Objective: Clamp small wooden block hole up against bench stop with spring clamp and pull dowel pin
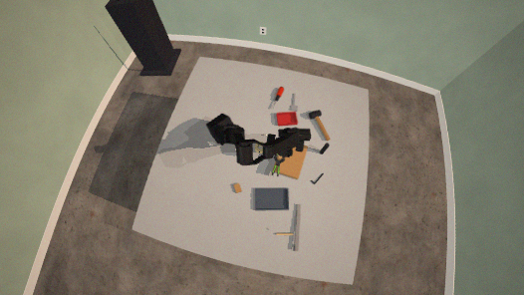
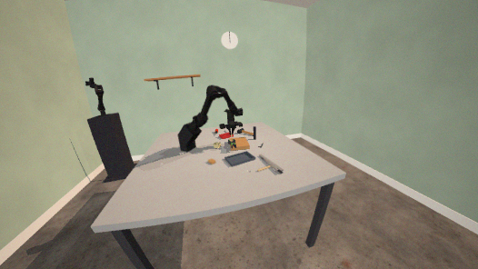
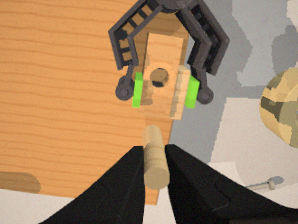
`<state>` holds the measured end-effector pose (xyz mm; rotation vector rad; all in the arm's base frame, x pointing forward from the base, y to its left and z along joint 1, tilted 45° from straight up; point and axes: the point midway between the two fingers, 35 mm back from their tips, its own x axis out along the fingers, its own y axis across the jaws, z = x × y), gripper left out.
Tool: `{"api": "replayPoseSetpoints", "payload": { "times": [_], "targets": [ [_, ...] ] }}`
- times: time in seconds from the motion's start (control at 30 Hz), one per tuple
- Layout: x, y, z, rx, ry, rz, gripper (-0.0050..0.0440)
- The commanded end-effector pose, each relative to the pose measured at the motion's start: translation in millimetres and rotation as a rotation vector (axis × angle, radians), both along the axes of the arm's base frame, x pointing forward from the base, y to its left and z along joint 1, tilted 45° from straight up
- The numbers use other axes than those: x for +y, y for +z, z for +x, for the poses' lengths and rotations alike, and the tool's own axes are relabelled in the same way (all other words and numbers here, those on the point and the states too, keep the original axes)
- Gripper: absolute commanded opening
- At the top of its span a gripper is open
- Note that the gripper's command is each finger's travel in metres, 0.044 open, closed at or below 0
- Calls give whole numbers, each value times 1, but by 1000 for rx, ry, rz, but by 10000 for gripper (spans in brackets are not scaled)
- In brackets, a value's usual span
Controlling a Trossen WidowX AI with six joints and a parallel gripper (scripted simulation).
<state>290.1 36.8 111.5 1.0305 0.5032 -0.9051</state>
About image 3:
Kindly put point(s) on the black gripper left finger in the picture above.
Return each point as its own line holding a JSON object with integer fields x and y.
{"x": 117, "y": 197}

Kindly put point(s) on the light wooden board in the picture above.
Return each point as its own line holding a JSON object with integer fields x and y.
{"x": 61, "y": 125}

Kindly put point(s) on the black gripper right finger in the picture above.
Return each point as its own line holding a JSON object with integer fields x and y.
{"x": 200, "y": 194}

